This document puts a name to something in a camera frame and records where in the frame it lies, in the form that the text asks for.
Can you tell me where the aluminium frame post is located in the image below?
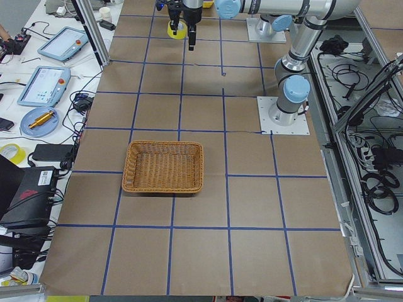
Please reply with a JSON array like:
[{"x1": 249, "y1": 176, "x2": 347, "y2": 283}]
[{"x1": 72, "y1": 0, "x2": 110, "y2": 67}]

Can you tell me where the white paper cup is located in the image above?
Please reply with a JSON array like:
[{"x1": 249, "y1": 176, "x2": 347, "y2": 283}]
[{"x1": 99, "y1": 6, "x2": 112, "y2": 23}]

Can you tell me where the black cable bundle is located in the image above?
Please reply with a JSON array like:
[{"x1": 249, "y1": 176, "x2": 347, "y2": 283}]
[{"x1": 360, "y1": 171, "x2": 400, "y2": 216}]

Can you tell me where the black computer box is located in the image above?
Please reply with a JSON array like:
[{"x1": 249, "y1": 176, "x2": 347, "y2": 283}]
[{"x1": 1, "y1": 166, "x2": 58, "y2": 229}]

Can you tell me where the black power adapter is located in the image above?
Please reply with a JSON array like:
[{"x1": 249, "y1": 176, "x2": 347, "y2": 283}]
[{"x1": 31, "y1": 144, "x2": 73, "y2": 162}]

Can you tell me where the rear arm base plate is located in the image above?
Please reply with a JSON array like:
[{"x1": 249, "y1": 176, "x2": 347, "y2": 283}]
[{"x1": 246, "y1": 18, "x2": 287, "y2": 43}]

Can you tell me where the yellow tape roll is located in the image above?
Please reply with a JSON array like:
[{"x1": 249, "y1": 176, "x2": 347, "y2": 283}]
[
  {"x1": 167, "y1": 21, "x2": 187, "y2": 40},
  {"x1": 0, "y1": 143, "x2": 26, "y2": 165}
]

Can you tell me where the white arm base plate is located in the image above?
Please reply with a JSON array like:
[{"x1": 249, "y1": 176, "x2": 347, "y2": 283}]
[{"x1": 257, "y1": 96, "x2": 310, "y2": 135}]

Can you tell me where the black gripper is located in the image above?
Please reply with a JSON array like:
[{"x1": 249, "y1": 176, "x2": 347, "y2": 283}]
[{"x1": 167, "y1": 0, "x2": 202, "y2": 51}]

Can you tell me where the blue round plate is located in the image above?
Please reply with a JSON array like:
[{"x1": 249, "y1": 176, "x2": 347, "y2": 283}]
[{"x1": 20, "y1": 106, "x2": 59, "y2": 137}]

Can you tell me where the upper teach pendant tablet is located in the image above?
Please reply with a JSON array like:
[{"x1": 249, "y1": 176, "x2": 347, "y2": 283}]
[{"x1": 37, "y1": 26, "x2": 89, "y2": 62}]

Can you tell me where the black smartphone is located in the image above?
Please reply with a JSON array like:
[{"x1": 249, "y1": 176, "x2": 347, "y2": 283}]
[{"x1": 0, "y1": 118, "x2": 14, "y2": 131}]

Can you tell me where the yellow tape roll on desk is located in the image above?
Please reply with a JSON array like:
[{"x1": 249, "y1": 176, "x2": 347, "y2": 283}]
[{"x1": 0, "y1": 143, "x2": 26, "y2": 165}]

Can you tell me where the lower teach pendant tablet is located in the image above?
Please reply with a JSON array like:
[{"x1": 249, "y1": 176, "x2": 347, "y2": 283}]
[{"x1": 17, "y1": 66, "x2": 71, "y2": 107}]

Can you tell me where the woven wicker basket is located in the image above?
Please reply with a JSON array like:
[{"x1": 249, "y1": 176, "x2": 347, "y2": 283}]
[{"x1": 122, "y1": 140, "x2": 204, "y2": 194}]

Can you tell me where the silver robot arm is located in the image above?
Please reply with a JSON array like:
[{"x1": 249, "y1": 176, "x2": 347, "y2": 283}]
[
  {"x1": 215, "y1": 0, "x2": 360, "y2": 126},
  {"x1": 155, "y1": 1, "x2": 292, "y2": 51}
]

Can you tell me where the small circuit board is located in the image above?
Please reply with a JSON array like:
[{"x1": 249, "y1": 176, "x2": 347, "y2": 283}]
[{"x1": 11, "y1": 33, "x2": 31, "y2": 55}]

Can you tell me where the brass cylinder tool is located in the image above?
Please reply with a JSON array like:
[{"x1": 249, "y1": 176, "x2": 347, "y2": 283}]
[{"x1": 28, "y1": 110, "x2": 55, "y2": 129}]

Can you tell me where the teach pendant tablet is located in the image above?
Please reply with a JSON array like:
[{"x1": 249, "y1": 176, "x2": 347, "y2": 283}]
[
  {"x1": 37, "y1": 26, "x2": 89, "y2": 62},
  {"x1": 17, "y1": 66, "x2": 71, "y2": 107}
]

